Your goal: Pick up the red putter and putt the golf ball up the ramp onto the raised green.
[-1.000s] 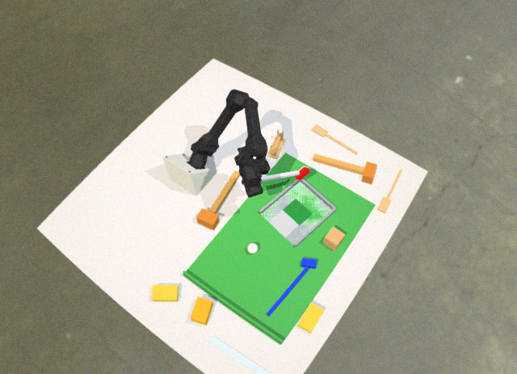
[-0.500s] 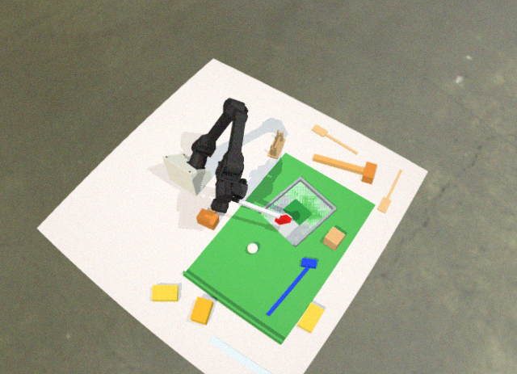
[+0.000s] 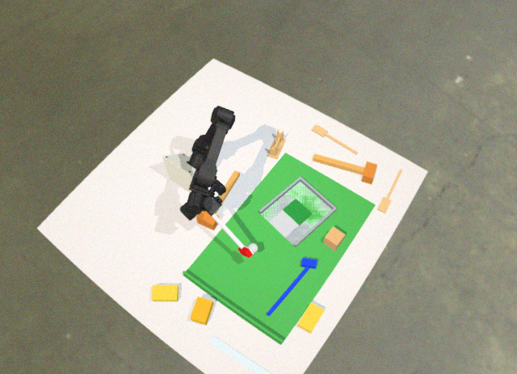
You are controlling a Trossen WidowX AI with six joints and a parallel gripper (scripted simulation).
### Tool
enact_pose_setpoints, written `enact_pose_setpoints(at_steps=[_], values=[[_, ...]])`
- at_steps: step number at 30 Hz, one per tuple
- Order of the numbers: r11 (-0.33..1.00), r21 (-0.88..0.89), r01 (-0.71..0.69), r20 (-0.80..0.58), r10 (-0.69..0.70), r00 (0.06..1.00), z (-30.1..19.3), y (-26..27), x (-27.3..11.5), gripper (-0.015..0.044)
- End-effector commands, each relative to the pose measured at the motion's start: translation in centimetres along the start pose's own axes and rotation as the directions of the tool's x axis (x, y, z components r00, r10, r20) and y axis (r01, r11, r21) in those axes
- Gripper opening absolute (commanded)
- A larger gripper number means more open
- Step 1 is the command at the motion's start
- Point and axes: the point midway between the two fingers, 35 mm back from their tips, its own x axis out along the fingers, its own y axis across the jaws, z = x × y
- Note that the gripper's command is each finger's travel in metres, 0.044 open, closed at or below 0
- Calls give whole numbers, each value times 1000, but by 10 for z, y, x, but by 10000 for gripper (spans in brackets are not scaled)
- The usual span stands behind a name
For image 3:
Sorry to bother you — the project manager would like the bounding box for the orange putter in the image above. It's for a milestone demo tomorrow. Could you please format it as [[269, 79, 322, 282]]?
[[313, 154, 377, 185], [196, 171, 240, 230]]

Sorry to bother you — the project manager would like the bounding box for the blue golf putter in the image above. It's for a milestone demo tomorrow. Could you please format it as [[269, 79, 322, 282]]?
[[267, 258, 317, 317]]

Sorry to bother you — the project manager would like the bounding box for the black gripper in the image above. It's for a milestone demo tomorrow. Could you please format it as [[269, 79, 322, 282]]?
[[179, 180, 226, 220]]

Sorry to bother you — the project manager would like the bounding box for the white golf ball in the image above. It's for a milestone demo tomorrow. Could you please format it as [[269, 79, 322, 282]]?
[[247, 242, 258, 253]]

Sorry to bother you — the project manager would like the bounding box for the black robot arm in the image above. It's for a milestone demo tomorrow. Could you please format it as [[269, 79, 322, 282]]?
[[185, 105, 235, 216]]

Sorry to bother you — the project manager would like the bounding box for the green rectangular mat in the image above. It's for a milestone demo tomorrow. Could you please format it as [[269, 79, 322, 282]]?
[[186, 153, 375, 341]]

